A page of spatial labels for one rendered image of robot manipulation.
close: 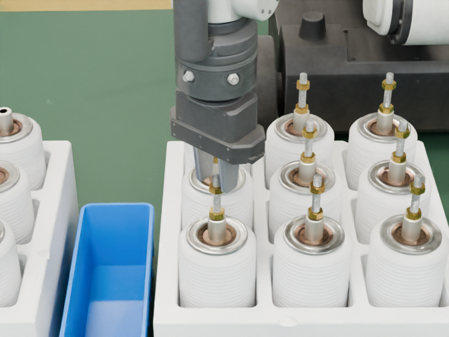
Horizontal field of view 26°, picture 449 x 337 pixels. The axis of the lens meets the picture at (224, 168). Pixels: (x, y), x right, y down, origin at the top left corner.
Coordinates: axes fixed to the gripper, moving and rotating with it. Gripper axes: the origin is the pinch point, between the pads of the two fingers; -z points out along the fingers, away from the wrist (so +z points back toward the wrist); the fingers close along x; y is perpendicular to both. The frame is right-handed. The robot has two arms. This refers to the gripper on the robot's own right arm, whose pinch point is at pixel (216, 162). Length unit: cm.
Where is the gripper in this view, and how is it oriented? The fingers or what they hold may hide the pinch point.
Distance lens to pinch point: 112.1
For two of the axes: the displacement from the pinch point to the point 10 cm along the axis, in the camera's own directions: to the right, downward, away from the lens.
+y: -6.3, 4.6, -6.3
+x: -7.8, -3.7, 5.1
